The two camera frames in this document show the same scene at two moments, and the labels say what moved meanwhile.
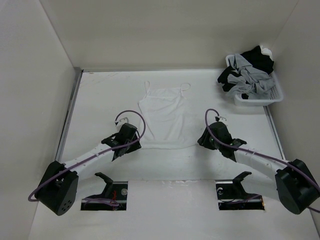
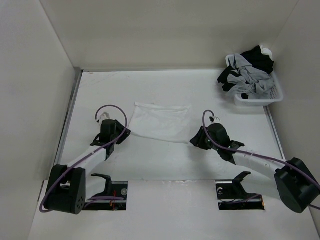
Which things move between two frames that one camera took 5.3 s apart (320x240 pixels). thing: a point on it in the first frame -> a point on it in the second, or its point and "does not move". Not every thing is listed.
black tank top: (255, 57) does not move
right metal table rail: (267, 110) does not move
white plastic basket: (276, 92) does not move
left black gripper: (135, 146) -> (125, 135)
